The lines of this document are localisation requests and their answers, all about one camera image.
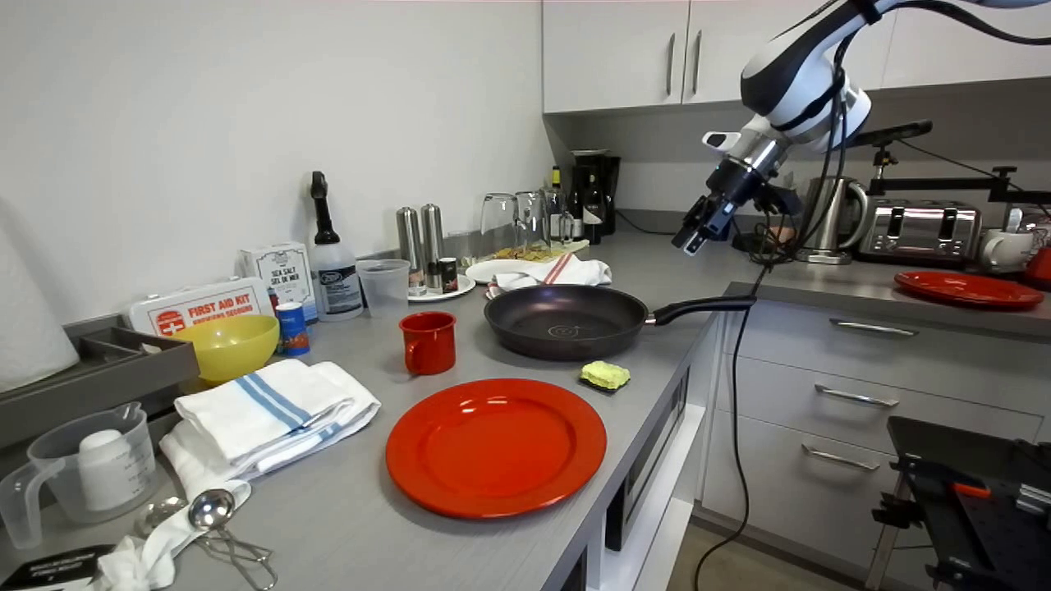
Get upturned glass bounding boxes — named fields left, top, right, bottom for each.
left=515, top=191, right=547, bottom=244
left=481, top=194, right=515, bottom=249

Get white upper cabinets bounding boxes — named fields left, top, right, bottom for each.
left=543, top=0, right=1051, bottom=112

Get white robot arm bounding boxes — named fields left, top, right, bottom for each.
left=674, top=0, right=1047, bottom=257

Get black coffee machine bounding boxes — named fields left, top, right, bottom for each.
left=571, top=149, right=620, bottom=244

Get black-top spray bottle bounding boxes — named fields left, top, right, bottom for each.
left=309, top=170, right=366, bottom=314

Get right upturned glass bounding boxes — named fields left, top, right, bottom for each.
left=515, top=191, right=547, bottom=244

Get white small saucer plate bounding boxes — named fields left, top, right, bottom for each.
left=406, top=274, right=475, bottom=306

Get white red-striped towel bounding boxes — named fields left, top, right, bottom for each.
left=468, top=257, right=611, bottom=291

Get first aid kit box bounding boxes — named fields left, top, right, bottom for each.
left=127, top=280, right=273, bottom=335

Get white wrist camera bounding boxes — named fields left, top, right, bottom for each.
left=703, top=113, right=786, bottom=167

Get white blue-striped towel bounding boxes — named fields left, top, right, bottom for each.
left=161, top=357, right=380, bottom=500

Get blue small can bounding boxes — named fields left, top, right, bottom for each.
left=276, top=302, right=309, bottom=357

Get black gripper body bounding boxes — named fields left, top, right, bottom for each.
left=706, top=159, right=764, bottom=211

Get white paper towel roll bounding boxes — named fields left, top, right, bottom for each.
left=0, top=235, right=80, bottom=389

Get yellow sponge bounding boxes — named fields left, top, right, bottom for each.
left=577, top=361, right=630, bottom=395

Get black frying pan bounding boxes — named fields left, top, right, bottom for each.
left=484, top=285, right=754, bottom=361

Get clear measuring jug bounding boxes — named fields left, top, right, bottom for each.
left=0, top=404, right=159, bottom=549

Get red mug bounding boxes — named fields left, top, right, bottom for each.
left=401, top=310, right=456, bottom=378

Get metal measuring spoons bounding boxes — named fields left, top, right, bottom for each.
left=137, top=489, right=279, bottom=591

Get steel grinder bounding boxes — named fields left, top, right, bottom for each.
left=398, top=206, right=423, bottom=285
left=423, top=204, right=443, bottom=285

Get clear plastic cup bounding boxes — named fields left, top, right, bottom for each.
left=359, top=260, right=406, bottom=314

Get left upturned glass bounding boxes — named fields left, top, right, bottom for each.
left=481, top=194, right=515, bottom=249

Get yellow bowl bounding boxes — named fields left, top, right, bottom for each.
left=177, top=314, right=279, bottom=383

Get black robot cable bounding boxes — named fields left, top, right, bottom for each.
left=690, top=63, right=852, bottom=591

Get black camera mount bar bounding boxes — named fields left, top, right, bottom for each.
left=841, top=112, right=1051, bottom=206

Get left steel grinder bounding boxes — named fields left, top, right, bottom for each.
left=398, top=206, right=423, bottom=285

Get grey drawer unit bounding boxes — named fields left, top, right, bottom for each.
left=699, top=302, right=1051, bottom=577

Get white teapot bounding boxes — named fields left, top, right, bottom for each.
left=980, top=229, right=1045, bottom=274

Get steel toaster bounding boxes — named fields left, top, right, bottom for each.
left=859, top=204, right=980, bottom=267

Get steel electric kettle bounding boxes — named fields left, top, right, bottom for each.
left=804, top=178, right=874, bottom=267

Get yellow patterned placemat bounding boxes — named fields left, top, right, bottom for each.
left=484, top=239, right=588, bottom=262

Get large red plate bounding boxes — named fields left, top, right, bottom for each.
left=386, top=378, right=607, bottom=523

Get right steel grinder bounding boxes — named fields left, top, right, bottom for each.
left=423, top=204, right=443, bottom=285

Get grey dish rack tray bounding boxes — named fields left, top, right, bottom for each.
left=0, top=314, right=196, bottom=446

